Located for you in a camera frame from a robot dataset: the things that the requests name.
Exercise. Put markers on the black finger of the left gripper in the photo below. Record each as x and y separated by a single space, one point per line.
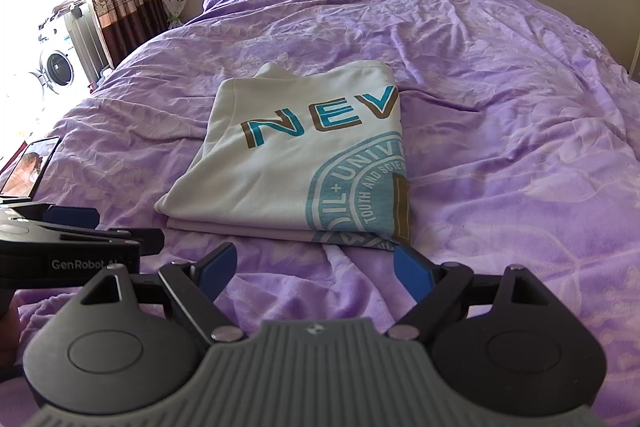
150 241
78 217

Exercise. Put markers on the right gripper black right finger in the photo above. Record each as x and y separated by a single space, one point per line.
443 294

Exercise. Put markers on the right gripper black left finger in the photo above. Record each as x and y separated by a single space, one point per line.
187 290

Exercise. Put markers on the white printed sweatshirt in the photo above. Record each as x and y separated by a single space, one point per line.
314 159

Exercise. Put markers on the smartphone with black case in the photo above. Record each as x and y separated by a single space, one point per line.
25 177

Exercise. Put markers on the white washing machine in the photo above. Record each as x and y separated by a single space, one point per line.
70 48

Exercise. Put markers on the purple floral bed cover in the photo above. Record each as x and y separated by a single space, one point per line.
521 142

